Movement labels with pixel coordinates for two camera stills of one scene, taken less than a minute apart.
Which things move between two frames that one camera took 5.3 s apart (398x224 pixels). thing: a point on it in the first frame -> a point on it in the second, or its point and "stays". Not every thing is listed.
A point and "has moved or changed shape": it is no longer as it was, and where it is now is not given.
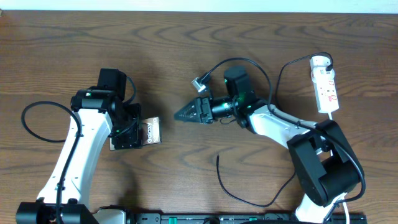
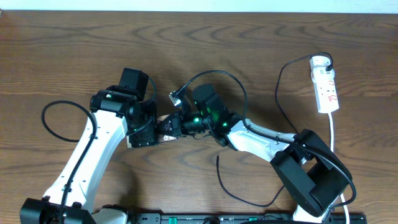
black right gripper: (203, 108) -> (176, 125)
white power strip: (324, 83) stays
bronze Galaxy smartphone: (151, 133) has moved or changed shape
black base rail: (237, 219) stays
